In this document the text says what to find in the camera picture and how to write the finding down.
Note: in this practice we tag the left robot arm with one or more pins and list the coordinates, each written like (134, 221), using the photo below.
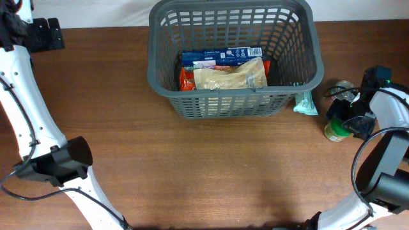
(46, 154)

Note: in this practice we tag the light green crumpled packet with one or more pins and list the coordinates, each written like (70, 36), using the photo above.
(304, 104)

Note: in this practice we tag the blue pasta box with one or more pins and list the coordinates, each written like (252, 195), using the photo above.
(221, 57)

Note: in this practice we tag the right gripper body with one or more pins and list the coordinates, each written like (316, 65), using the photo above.
(357, 117)

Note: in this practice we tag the small tin can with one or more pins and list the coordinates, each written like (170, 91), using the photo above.
(339, 91)

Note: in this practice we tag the orange spaghetti packet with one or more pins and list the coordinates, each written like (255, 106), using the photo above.
(186, 75)

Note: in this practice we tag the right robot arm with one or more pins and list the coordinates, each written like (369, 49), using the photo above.
(377, 114)

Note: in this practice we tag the clear bag of grains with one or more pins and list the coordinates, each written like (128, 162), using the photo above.
(247, 76)

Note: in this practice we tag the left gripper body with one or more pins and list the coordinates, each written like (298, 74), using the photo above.
(41, 38)

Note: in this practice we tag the grey plastic shopping basket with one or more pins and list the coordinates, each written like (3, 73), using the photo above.
(283, 30)

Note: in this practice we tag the green lid glass jar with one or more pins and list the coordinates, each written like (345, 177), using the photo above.
(334, 130)

